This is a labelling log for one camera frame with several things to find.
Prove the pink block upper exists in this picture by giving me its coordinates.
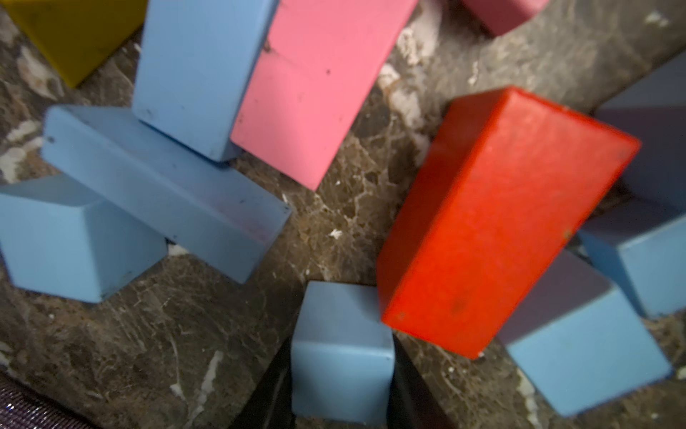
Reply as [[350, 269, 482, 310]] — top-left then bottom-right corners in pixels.
[[232, 0, 416, 191]]

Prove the light blue thin block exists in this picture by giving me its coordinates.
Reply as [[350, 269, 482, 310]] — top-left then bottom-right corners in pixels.
[[41, 105, 291, 283]]

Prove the pink block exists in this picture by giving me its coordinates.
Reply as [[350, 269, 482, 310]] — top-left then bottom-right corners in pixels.
[[463, 0, 548, 36], [232, 0, 416, 191]]

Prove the light blue block bottom left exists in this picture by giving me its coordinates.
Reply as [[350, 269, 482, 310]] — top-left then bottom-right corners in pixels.
[[579, 53, 685, 319]]

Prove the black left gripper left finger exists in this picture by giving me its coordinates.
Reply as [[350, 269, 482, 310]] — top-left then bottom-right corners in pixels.
[[229, 337, 295, 429]]

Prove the light blue angled block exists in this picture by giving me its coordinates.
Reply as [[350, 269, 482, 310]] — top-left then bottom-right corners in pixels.
[[132, 0, 278, 162]]

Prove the purple glitter microphone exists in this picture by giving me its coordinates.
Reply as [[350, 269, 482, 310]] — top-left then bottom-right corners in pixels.
[[1, 374, 98, 429]]

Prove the pink block lower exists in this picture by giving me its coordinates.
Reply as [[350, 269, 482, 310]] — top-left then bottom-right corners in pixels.
[[463, 0, 548, 36]]

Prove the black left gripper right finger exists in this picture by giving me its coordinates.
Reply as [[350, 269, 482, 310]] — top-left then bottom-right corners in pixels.
[[387, 335, 456, 429]]

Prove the light blue small cube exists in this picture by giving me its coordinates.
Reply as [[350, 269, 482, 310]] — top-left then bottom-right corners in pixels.
[[290, 281, 396, 425]]

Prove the light blue cube lower left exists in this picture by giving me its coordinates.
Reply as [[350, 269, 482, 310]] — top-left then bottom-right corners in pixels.
[[497, 250, 672, 416]]

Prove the yellow block upper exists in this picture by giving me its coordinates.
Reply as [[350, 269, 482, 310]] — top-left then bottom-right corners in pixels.
[[1, 0, 148, 88]]

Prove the light blue cube upper left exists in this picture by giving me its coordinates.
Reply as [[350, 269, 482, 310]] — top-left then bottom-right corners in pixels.
[[1, 174, 167, 303]]

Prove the red block left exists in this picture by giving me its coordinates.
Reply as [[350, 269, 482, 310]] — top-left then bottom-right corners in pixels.
[[376, 86, 641, 359]]

